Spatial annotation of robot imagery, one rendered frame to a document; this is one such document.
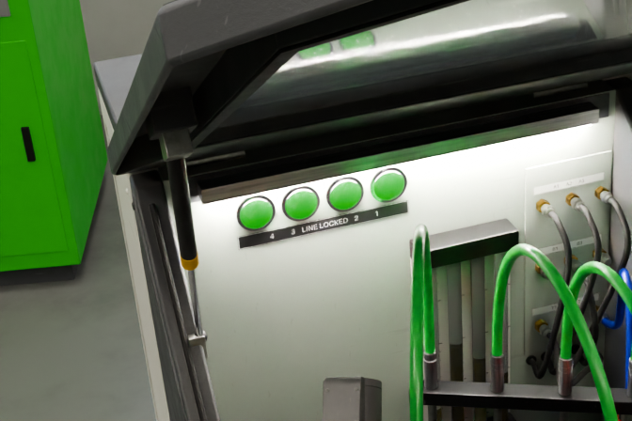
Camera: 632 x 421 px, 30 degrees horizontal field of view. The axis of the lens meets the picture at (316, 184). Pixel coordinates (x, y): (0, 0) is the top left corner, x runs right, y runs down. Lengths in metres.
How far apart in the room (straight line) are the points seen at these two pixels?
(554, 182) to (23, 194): 2.56
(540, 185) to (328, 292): 0.32
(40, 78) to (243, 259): 2.30
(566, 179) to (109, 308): 2.50
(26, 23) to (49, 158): 0.46
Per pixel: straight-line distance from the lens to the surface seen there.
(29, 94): 3.79
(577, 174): 1.67
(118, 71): 1.68
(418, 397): 1.22
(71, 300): 4.04
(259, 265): 1.55
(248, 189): 1.46
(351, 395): 1.11
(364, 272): 1.60
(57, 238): 4.02
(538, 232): 1.68
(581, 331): 1.33
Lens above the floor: 2.11
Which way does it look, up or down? 28 degrees down
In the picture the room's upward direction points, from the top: 5 degrees counter-clockwise
